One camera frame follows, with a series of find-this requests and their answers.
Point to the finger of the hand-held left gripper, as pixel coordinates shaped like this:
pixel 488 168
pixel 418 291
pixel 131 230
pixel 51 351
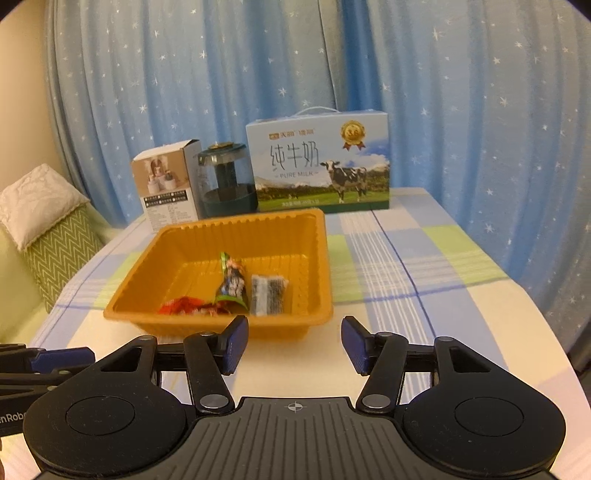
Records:
pixel 60 360

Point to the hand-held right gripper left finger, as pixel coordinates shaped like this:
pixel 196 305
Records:
pixel 235 344

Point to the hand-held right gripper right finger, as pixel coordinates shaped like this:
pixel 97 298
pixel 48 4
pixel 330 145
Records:
pixel 353 344

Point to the clear packet with dark filling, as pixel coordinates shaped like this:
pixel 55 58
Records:
pixel 268 295

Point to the green blue snack packet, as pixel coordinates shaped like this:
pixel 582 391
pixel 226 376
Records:
pixel 233 284

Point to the large red snack packet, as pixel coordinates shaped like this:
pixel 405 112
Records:
pixel 180 305

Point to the orange plastic tray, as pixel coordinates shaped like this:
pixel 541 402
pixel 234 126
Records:
pixel 277 240

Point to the plaid tablecloth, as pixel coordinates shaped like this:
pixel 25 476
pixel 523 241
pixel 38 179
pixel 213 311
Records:
pixel 415 277

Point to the green chevron cushion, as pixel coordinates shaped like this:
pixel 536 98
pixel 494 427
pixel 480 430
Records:
pixel 62 254

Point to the beige cushion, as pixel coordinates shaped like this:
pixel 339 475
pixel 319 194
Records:
pixel 37 203

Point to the dark glass kettle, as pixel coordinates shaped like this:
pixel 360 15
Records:
pixel 226 184

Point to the white product box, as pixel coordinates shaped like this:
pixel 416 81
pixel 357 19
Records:
pixel 166 189

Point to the milk carton box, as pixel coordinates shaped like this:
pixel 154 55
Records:
pixel 318 161

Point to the blue star-print curtain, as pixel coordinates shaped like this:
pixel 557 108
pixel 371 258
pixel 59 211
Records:
pixel 323 55

